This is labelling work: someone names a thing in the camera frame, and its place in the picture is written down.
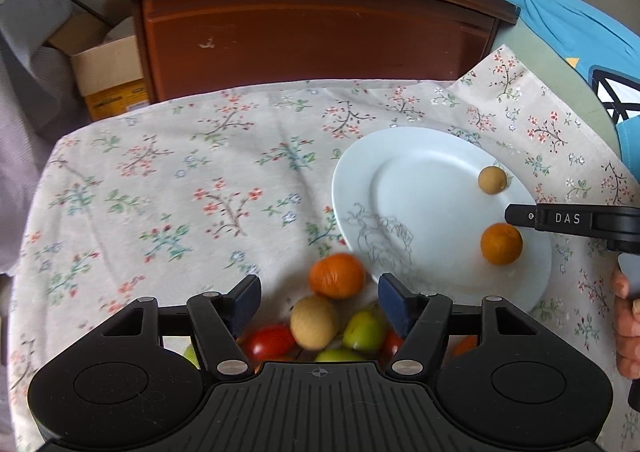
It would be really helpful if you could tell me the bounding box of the red cherry tomato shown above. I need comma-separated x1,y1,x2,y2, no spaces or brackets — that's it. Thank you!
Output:
381,331,405,360
245,325,297,363

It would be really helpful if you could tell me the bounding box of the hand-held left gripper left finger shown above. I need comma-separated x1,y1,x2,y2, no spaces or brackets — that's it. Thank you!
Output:
100,275,263,380

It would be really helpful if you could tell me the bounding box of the person's right hand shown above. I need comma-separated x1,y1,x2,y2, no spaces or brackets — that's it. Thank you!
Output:
612,269,640,379

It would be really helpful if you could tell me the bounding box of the brown wooden cabinet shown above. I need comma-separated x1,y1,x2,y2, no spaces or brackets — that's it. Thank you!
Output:
103,0,521,103

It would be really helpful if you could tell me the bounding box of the blue printed bedding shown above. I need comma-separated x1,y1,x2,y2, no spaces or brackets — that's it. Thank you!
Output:
430,0,640,173

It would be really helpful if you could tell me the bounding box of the floral tablecloth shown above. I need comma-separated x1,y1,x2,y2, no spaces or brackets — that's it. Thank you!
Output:
10,45,640,452

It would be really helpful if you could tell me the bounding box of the white plate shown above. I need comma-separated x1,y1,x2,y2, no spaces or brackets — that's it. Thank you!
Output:
331,126,552,308

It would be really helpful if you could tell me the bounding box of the large tan longan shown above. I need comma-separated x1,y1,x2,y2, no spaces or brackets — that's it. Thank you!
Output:
290,295,340,351

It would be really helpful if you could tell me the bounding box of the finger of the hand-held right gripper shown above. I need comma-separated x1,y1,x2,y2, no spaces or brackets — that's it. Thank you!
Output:
504,203,640,253

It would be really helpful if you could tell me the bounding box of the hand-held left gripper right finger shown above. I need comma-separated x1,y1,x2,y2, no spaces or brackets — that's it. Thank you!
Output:
377,273,541,379

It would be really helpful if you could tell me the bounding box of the open cardboard box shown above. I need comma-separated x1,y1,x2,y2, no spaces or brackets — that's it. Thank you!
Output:
47,12,151,122

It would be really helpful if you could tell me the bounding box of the pale checked cloth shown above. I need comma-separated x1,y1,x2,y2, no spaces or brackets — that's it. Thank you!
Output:
0,47,66,278

